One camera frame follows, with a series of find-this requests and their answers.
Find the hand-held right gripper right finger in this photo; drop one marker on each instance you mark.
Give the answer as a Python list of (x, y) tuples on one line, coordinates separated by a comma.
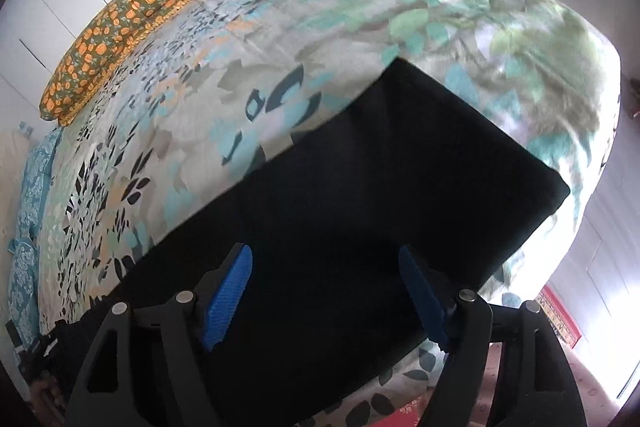
[(425, 297)]

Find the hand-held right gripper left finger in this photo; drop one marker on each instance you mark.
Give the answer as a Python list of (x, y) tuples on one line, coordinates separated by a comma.
[(227, 302)]

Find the black pants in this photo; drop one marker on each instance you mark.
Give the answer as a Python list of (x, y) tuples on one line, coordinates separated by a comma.
[(350, 187)]

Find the red floral cloth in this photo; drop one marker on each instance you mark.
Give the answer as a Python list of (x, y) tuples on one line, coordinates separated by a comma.
[(405, 417)]

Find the red bordered floor mat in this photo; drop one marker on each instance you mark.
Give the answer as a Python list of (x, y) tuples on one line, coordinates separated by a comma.
[(560, 314)]

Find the white door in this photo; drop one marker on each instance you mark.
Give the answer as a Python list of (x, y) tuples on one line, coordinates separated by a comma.
[(610, 267)]

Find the blue floral pillow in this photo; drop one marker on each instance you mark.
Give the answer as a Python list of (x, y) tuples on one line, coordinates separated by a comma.
[(25, 287), (40, 187)]

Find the beige padded headboard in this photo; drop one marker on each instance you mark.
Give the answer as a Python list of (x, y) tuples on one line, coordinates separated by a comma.
[(10, 167)]

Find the orange floral pillow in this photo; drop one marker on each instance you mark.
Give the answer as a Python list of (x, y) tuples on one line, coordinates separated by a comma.
[(115, 32)]

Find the floral bed sheet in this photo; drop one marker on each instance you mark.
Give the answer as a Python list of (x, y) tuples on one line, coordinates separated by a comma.
[(350, 7)]

